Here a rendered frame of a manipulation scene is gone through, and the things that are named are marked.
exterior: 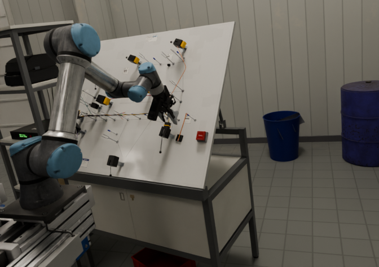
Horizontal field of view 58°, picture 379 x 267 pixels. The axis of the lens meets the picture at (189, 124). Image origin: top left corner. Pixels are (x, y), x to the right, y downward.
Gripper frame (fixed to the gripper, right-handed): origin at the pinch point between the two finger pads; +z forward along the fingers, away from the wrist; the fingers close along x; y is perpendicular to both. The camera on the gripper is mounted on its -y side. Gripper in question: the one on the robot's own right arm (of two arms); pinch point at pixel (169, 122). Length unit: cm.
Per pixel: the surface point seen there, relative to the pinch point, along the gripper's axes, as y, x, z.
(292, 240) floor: 26, -40, 146
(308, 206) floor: 72, -35, 170
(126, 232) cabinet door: -41, 42, 74
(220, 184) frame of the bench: -1.6, -18.7, 44.5
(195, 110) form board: 22.6, 0.9, 12.2
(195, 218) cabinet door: -23, -12, 50
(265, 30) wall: 262, 74, 113
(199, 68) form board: 46.5, 8.2, 1.1
